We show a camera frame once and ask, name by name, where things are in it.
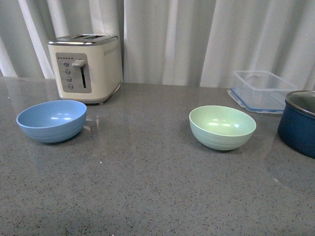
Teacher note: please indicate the green bowl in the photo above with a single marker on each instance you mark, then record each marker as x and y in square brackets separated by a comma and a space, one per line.
[220, 127]

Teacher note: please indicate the blue bowl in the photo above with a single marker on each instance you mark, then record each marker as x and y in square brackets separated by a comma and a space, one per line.
[53, 121]

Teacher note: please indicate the white curtain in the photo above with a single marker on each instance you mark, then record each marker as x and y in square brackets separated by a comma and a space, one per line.
[175, 42]

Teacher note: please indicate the cream two-slot toaster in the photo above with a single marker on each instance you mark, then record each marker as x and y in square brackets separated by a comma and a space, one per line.
[87, 67]

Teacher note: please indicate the clear plastic container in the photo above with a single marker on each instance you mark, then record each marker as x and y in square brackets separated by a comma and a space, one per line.
[259, 80]

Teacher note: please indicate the clear lid with blue seal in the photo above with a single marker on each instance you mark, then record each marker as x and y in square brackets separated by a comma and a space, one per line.
[258, 101]

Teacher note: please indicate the dark blue pot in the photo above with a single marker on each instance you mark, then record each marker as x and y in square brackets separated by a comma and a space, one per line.
[297, 125]

